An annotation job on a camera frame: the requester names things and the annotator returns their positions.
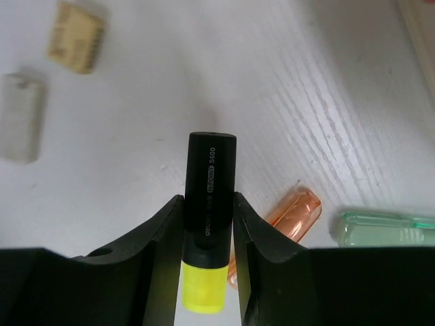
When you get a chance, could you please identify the black yellow highlighter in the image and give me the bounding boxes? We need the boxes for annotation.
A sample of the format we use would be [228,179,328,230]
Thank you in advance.
[182,132,237,314]

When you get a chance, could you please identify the grey eraser block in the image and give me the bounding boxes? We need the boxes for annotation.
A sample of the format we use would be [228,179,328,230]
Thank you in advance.
[1,73,46,164]

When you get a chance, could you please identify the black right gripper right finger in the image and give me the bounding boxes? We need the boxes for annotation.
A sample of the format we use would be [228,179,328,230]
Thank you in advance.
[233,193,434,325]

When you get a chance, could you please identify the orange highlighter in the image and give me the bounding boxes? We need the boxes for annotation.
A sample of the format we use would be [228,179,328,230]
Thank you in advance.
[226,185,322,289]

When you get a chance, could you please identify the small tan eraser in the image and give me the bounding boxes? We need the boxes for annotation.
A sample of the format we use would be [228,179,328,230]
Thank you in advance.
[46,1,105,75]

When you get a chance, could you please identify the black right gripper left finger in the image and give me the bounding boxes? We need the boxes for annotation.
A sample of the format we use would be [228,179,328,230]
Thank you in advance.
[1,195,184,325]

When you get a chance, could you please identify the green highlighter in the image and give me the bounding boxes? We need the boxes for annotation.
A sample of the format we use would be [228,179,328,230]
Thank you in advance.
[334,211,434,247]

